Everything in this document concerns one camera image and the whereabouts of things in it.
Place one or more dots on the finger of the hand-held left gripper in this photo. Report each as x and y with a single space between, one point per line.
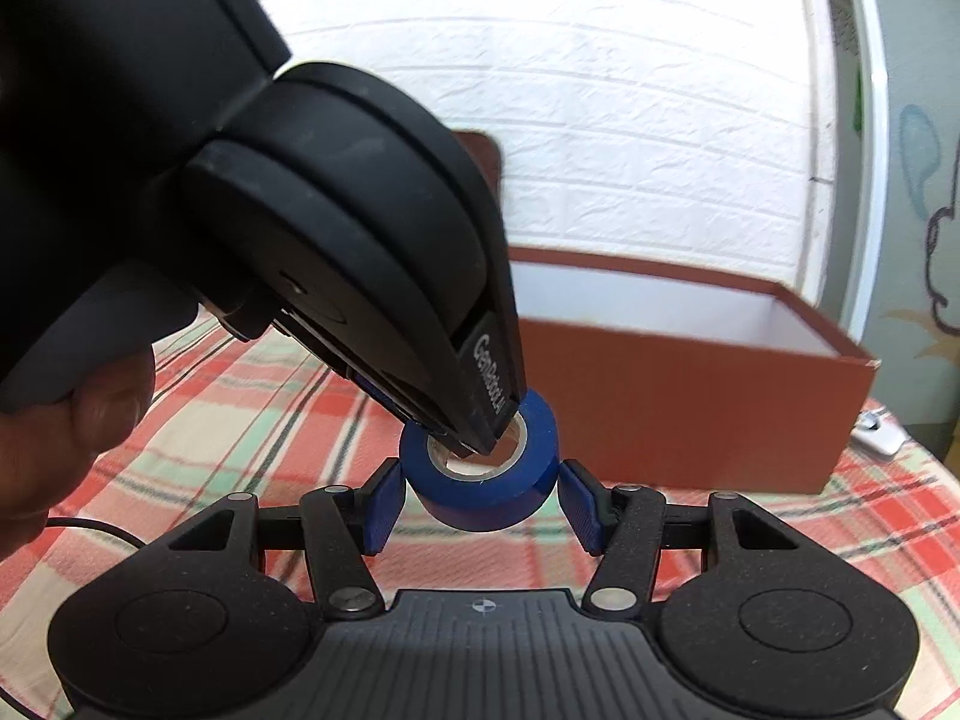
409 401
487 390

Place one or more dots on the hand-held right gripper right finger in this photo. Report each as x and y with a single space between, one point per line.
581 499

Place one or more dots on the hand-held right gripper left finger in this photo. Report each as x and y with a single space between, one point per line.
386 502

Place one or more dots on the blue tape roll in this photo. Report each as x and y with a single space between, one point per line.
487 502

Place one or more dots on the brown cardboard box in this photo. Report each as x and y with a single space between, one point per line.
675 405

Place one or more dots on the person's left hand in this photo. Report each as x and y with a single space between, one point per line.
67 450

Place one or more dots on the plaid blanket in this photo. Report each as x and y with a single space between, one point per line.
225 420

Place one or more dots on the brown wooden headboard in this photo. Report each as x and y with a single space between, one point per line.
484 161

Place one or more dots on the small white device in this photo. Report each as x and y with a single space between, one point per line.
879 436

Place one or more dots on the cartoon printed door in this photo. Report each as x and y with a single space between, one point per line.
926 165

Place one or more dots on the white door frame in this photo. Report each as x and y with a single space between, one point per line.
840 127

